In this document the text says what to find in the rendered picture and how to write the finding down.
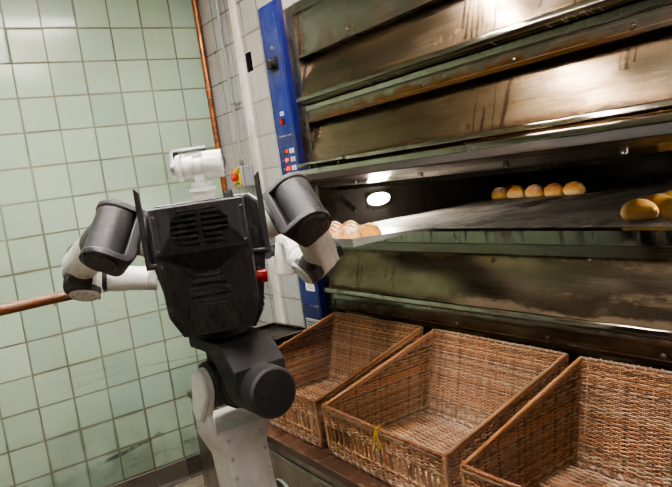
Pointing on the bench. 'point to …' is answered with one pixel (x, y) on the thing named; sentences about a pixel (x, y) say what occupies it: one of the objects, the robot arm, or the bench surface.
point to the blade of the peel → (380, 235)
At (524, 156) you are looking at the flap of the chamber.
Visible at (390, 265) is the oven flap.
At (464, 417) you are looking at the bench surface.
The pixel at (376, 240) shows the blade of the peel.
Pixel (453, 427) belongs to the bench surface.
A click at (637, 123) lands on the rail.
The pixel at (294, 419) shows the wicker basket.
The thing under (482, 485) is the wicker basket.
